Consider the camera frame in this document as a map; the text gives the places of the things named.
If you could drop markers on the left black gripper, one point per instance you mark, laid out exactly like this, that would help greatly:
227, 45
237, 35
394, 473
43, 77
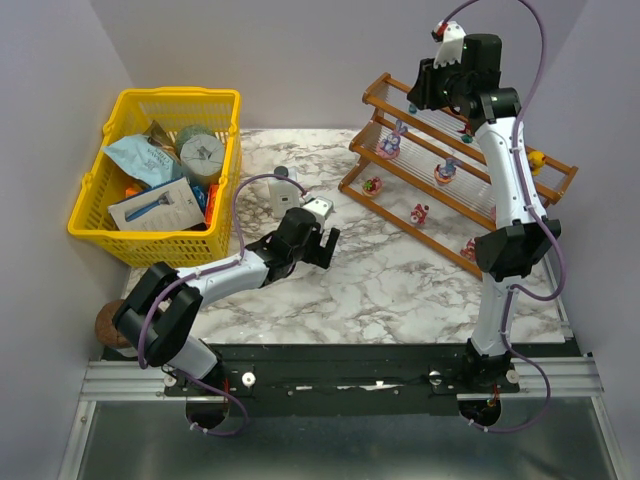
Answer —
318, 246

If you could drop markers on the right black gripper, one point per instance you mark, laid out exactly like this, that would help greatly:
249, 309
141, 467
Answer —
423, 83

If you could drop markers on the purple bunny pink base toy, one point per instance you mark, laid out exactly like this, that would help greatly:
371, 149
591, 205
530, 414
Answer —
389, 147

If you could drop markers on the purple bunny orange cup toy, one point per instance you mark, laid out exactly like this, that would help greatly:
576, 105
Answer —
445, 172

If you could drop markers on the pink figure toy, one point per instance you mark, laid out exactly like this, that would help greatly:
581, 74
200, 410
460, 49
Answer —
419, 215

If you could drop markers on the yellow duck toy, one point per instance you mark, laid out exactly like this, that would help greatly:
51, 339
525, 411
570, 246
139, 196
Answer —
537, 161

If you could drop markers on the red white figure toy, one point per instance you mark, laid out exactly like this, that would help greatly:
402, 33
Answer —
468, 252

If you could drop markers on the red cap toy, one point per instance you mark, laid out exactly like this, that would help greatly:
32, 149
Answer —
466, 134

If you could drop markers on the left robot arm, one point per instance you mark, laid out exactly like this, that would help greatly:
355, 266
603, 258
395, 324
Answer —
157, 316

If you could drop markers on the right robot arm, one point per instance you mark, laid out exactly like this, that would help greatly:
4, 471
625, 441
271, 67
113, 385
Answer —
523, 232

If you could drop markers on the wooden tiered shelf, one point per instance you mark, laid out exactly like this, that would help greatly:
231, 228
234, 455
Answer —
432, 137

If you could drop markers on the white bottle black cap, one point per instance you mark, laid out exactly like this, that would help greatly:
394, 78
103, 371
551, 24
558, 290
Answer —
283, 194

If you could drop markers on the orange box in basket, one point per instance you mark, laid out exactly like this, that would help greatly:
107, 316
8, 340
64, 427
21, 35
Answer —
210, 204

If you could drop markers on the grey roll in basket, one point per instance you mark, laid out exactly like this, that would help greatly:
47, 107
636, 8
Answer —
202, 158

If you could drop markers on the razor package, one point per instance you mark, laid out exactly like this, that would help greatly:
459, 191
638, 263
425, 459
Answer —
169, 207

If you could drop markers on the yellow plastic basket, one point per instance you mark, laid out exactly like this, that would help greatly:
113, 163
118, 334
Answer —
173, 108

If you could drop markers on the green round container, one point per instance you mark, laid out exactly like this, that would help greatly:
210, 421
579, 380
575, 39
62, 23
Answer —
186, 133

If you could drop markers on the blue pouch package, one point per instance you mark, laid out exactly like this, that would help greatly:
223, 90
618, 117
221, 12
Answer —
141, 160

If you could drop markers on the brown tape roll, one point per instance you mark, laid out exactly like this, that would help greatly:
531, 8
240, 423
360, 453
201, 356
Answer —
105, 331

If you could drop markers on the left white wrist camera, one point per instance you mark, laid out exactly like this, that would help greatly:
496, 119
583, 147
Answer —
319, 206

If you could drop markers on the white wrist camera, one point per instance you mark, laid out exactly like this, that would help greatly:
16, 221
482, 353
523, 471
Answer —
450, 37
319, 206

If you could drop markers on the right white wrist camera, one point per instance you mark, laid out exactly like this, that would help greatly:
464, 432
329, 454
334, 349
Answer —
450, 37

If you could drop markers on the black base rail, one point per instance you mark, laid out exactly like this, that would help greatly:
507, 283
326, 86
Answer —
394, 379

